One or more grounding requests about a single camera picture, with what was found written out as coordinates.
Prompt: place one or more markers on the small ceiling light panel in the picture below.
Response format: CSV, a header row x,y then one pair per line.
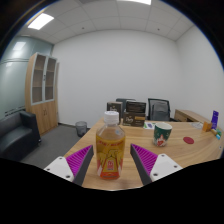
x,y
40,20

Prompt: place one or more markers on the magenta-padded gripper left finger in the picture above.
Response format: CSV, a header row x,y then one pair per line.
x,y
78,160

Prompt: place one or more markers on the small tan box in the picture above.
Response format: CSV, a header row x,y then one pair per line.
x,y
214,131

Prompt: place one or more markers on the orange wooden box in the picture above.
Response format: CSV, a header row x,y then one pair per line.
x,y
206,126

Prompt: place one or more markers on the white round disc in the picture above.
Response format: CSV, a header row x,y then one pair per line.
x,y
197,125

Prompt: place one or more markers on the wooden glass-door shelf cabinet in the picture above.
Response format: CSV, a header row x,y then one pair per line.
x,y
41,110

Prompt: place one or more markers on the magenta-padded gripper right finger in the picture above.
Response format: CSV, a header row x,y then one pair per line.
x,y
146,160

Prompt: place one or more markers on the brown gold-labelled cardboard box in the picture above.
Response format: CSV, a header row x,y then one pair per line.
x,y
134,120

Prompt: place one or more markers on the dark striped cardboard box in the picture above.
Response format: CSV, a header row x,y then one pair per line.
x,y
136,106

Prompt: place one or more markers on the green white-lined mug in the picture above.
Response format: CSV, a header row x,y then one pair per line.
x,y
162,134

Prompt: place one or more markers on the black mesh office chair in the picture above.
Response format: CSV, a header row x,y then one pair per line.
x,y
159,110

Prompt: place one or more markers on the upright purple box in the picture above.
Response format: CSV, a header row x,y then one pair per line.
x,y
215,119

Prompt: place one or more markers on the white printed leaflet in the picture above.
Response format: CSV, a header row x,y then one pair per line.
x,y
149,125

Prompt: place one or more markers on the grey waste bin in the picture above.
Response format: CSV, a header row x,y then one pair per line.
x,y
81,129

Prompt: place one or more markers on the slim dark cardboard box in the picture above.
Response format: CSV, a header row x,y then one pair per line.
x,y
114,107

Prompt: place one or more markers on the flat round red coaster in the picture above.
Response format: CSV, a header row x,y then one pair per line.
x,y
188,140

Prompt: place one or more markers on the wooden side desk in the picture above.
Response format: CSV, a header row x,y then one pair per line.
x,y
188,115

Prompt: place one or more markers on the black leather sofa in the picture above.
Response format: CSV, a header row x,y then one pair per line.
x,y
16,133

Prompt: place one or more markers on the small blue packet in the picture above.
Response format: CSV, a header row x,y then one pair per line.
x,y
218,136

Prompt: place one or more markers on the orange-labelled drink bottle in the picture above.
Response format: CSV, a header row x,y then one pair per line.
x,y
110,150

